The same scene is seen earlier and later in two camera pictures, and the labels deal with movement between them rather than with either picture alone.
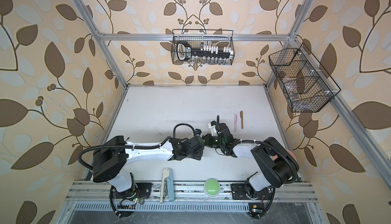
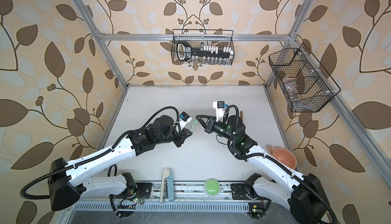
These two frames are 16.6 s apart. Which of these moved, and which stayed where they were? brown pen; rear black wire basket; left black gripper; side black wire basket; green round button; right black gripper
Moved: left black gripper; right black gripper
Stayed: green round button; brown pen; side black wire basket; rear black wire basket
